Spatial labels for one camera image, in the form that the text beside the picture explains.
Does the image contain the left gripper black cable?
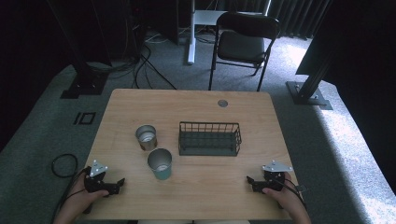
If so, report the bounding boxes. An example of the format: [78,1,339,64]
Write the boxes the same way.
[50,167,92,224]

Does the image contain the teal steel cup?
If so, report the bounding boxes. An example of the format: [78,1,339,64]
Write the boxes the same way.
[147,147,174,181]

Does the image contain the coiled black floor cable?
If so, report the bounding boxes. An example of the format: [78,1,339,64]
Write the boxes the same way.
[50,153,79,179]

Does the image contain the person's right hand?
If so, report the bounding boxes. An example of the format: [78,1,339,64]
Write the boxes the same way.
[262,172,303,217]

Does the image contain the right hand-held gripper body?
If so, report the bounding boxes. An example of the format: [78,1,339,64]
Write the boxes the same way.
[252,160,294,193]

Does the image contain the black wire basket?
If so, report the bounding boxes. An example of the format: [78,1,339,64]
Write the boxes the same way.
[177,120,243,158]

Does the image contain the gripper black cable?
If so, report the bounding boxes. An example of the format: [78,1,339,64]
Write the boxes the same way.
[274,177,308,210]
[50,167,92,224]

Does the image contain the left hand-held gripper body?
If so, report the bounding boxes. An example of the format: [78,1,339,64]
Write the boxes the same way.
[83,160,121,196]

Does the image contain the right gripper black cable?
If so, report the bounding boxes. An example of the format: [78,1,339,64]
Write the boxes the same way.
[274,177,308,210]

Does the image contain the bundle of black floor cables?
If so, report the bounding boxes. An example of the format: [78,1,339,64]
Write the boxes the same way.
[87,18,178,91]

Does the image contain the black metal stand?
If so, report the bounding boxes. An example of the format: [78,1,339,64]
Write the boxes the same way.
[285,0,344,111]
[46,0,110,100]

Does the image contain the silver steel cup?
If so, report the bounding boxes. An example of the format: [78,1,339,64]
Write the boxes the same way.
[134,124,158,152]

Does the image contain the person's left hand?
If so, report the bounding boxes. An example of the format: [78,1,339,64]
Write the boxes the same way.
[64,173,110,216]

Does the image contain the black folding chair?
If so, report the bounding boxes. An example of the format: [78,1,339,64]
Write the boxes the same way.
[207,11,281,93]

